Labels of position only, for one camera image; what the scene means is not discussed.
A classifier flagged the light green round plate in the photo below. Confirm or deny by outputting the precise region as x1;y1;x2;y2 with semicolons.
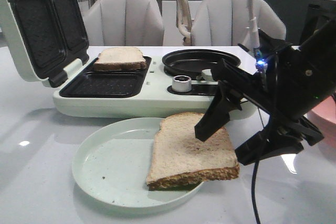
72;118;202;214

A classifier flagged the left grey upholstered chair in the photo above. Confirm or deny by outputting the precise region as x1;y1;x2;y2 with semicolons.
83;0;164;46

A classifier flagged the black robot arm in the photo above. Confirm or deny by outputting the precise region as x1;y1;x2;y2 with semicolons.
195;19;335;165

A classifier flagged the pink bowl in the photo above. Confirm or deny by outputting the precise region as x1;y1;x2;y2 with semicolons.
307;97;335;148

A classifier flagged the right grey upholstered chair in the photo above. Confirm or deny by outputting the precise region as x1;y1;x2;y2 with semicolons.
191;0;286;46

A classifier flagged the black round frying pan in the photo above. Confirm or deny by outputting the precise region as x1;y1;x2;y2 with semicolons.
162;49;240;80

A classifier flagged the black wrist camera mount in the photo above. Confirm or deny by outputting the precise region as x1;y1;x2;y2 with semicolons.
237;27;292;61

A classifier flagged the left silver control knob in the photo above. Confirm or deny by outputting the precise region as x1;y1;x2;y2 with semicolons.
172;75;192;93

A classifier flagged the bread slice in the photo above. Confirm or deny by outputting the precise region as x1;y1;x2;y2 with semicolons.
146;112;240;190
93;46;147;71

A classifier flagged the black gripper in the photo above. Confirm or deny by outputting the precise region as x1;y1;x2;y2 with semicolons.
194;59;324;165

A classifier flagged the black cable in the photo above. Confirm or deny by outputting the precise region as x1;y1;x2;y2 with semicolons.
250;103;266;224

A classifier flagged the green breakfast maker base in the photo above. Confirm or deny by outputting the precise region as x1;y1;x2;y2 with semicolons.
54;54;217;118

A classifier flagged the green breakfast maker lid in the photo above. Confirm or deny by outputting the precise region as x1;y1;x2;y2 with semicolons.
1;0;89;88

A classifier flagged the white cable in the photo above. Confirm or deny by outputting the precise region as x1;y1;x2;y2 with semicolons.
240;0;261;51

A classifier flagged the beige plastic chair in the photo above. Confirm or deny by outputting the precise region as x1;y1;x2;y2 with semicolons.
175;0;193;46

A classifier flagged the grey upholstered chair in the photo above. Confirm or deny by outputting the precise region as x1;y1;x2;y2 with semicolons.
83;0;164;46
191;0;286;46

